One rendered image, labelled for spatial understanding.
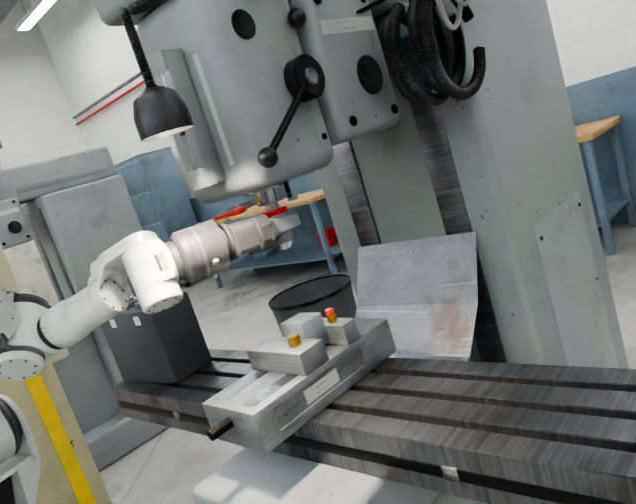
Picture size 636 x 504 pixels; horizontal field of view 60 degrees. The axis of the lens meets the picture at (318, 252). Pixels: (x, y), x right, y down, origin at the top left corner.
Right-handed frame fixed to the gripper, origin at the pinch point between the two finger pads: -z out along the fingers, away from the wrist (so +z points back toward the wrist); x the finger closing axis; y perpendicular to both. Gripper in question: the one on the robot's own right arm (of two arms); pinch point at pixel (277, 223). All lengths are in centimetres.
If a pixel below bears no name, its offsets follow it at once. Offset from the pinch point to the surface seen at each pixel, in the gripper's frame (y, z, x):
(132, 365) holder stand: 27, 29, 53
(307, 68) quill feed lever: -22.6, -8.7, -10.6
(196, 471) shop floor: 124, 15, 184
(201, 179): -11.1, 11.8, -5.8
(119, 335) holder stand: 19, 29, 53
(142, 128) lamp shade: -19.2, 19.7, -16.9
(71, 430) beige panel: 71, 58, 162
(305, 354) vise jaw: 21.2, 5.1, -7.2
